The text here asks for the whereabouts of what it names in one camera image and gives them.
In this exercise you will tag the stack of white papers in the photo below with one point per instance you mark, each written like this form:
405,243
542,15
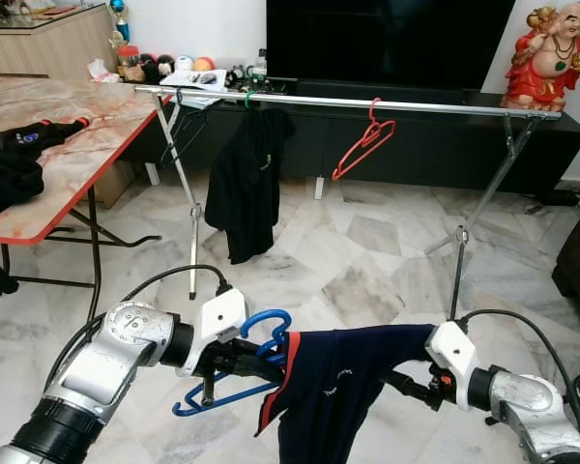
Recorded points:
193,82

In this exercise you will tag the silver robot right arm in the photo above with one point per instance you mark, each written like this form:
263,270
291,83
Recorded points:
532,406

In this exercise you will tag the white tissue pack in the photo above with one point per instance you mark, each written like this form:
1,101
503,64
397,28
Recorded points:
101,72

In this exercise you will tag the light wooden cabinet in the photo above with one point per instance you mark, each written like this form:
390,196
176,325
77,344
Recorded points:
39,53

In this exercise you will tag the marble-top folding table red edge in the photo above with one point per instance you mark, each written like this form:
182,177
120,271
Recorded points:
77,126

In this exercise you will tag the silver clothes rack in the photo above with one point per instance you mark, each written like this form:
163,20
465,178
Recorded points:
319,101

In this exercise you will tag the dark plush toy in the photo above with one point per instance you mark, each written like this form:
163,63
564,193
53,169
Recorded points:
157,70

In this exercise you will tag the dark brown fabric sofa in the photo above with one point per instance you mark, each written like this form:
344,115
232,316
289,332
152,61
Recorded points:
575,261

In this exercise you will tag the long black TV console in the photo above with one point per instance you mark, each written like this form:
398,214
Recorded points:
416,145

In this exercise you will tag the jar with red lid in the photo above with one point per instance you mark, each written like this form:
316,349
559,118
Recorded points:
129,63

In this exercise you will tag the green plastic hanger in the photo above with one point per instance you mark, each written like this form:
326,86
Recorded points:
247,100

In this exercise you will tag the trophy with blue ball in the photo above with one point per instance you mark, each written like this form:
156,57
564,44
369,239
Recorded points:
117,10

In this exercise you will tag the white ball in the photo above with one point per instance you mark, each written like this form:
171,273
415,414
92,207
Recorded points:
184,64

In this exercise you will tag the blue plastic hanger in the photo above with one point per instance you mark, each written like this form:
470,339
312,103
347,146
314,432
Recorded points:
222,401

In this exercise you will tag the large black television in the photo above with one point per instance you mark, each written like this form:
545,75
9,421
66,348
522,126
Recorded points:
387,43

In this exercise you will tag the small clear bottle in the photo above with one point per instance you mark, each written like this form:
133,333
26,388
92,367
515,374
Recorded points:
261,68

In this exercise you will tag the red laughing Buddha statue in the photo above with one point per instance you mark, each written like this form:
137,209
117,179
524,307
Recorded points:
546,68

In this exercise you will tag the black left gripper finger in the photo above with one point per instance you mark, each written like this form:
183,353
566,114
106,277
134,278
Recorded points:
269,367
269,353

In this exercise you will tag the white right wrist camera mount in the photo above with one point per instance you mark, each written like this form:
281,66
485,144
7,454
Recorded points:
452,353

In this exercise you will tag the black jacket with red cuffs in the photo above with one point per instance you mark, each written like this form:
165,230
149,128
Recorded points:
10,179

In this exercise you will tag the orange ball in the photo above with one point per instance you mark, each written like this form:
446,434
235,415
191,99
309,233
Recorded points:
204,65

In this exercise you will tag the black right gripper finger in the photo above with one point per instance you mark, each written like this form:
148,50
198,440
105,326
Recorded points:
399,383

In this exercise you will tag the red plastic hanger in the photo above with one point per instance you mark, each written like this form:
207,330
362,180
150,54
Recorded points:
372,114

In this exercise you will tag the black shirt with small logo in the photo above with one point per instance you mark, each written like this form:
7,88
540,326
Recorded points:
246,193

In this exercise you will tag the navy shirt with red collar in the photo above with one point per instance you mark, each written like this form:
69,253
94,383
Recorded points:
348,406

